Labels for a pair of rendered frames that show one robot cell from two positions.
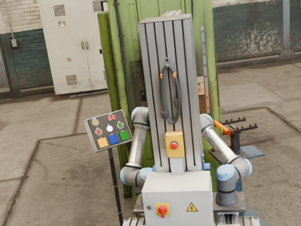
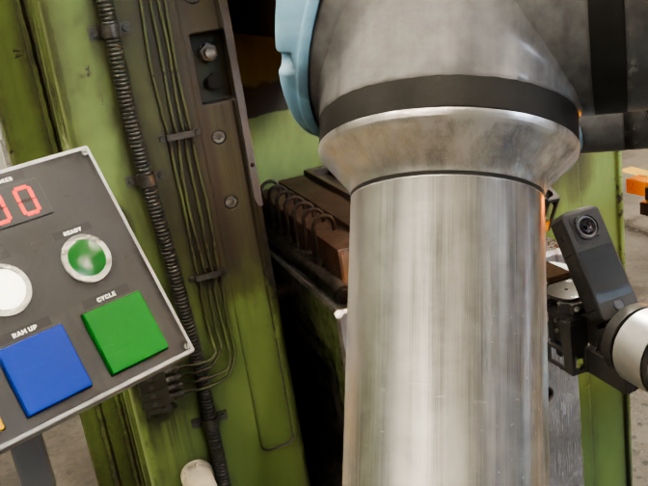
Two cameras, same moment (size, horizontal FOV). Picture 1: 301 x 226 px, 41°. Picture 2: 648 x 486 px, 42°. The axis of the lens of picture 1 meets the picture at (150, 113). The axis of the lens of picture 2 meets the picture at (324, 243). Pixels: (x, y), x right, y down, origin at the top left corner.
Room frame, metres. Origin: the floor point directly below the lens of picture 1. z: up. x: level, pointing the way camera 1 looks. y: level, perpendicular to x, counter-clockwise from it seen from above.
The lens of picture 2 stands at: (2.26, 0.22, 1.37)
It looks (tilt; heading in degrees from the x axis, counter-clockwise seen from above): 18 degrees down; 347
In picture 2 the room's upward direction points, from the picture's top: 9 degrees counter-clockwise
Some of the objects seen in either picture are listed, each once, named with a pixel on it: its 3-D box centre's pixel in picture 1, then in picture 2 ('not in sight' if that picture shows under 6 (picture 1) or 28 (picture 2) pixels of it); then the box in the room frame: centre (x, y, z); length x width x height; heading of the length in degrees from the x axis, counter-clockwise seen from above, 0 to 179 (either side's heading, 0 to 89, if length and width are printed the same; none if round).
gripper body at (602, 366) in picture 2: not in sight; (601, 329); (2.95, -0.22, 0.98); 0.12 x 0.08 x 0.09; 4
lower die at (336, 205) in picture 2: not in sight; (349, 215); (3.57, -0.14, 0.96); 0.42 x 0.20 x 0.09; 4
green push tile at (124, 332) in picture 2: (124, 136); (124, 333); (3.17, 0.24, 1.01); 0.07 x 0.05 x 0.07; 119
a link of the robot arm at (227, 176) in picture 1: (226, 176); not in sight; (2.29, -0.43, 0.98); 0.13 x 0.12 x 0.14; 126
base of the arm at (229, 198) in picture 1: (226, 193); not in sight; (2.28, -0.43, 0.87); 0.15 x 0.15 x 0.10
